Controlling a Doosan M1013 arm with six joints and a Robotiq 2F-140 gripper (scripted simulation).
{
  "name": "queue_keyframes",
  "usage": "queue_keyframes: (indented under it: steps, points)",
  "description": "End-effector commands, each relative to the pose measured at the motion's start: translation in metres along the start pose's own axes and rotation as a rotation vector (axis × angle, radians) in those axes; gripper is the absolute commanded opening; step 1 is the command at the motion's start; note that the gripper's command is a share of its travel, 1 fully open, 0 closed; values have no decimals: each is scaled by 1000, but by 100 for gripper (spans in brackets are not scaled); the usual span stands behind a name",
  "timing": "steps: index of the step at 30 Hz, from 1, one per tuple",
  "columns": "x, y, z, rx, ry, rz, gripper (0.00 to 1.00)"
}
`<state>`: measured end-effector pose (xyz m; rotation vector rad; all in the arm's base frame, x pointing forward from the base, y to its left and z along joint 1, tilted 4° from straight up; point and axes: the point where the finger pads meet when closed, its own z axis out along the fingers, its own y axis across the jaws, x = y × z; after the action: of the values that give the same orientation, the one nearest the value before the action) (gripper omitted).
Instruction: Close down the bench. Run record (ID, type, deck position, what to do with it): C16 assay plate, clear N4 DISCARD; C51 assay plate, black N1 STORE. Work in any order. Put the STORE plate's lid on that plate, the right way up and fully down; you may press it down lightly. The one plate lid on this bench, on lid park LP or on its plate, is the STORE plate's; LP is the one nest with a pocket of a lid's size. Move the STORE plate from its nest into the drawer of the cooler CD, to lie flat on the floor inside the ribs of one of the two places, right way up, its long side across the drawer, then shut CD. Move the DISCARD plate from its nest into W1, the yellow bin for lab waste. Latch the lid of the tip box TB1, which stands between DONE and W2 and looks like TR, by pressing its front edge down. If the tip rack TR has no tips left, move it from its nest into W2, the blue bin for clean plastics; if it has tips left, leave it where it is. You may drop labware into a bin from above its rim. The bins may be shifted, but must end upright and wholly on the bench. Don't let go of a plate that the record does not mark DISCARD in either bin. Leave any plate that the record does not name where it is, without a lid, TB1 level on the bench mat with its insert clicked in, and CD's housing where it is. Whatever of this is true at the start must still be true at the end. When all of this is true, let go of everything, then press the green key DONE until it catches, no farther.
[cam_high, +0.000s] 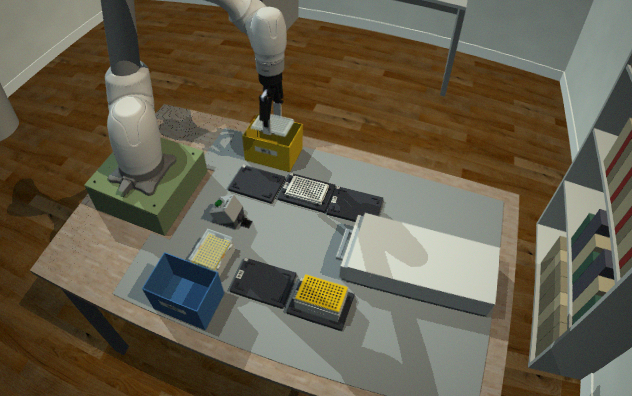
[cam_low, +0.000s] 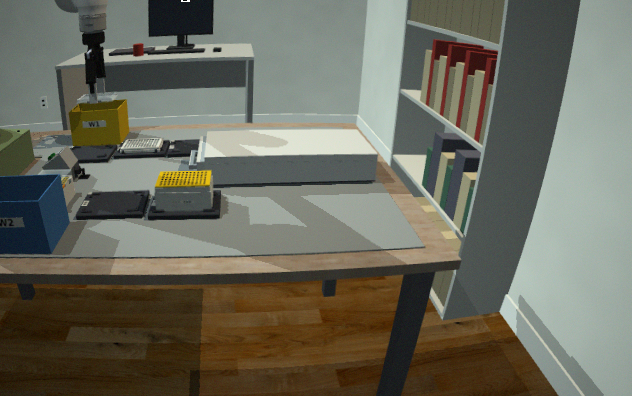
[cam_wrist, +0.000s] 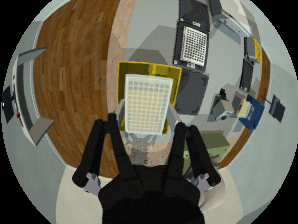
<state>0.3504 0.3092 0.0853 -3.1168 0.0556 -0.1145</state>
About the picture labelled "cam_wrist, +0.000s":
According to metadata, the large grey bench mat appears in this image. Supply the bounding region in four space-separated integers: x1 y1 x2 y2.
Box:
123 0 260 143

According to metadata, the blue open-top bin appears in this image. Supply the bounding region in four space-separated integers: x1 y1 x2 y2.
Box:
239 95 265 131

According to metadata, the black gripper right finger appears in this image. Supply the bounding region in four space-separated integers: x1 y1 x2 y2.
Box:
162 103 221 198

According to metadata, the yellow open-top bin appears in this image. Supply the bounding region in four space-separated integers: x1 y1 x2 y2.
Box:
117 61 182 134

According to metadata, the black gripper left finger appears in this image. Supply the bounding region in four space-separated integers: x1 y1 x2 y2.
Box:
72 99 144 200

